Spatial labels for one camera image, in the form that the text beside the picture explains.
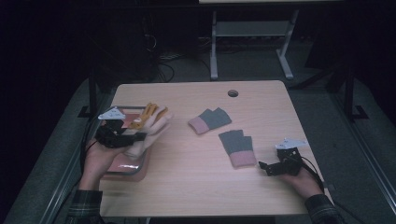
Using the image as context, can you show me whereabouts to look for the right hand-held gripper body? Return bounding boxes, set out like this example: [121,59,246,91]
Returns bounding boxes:
[266,137,308,177]

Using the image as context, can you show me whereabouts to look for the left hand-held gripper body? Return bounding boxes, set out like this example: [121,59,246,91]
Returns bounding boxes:
[94,105,138,149]

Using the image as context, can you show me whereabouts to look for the grey and pink fingerless glove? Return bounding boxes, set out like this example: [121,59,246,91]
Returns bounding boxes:
[187,106,233,135]
[218,129,258,169]

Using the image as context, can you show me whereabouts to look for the pink basket with grey rim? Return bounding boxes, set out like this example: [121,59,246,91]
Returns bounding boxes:
[102,105,151,182]

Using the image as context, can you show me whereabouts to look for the person's right hand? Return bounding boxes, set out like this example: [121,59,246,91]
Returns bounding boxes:
[277,169,325,201]

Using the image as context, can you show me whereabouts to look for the person's left hand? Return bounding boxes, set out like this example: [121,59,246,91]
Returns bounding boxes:
[78,141,129,191]

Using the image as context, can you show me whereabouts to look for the white metal stand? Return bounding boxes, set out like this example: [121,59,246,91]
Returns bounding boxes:
[208,8,300,81]

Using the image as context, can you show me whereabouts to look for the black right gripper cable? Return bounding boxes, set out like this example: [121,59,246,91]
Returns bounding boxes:
[300,155,327,192]

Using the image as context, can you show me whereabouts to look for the black metal post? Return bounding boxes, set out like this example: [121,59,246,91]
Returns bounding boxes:
[77,66,101,121]
[341,64,370,123]

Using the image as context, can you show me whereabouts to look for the cables on floor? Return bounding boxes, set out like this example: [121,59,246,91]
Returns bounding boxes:
[154,51,213,84]

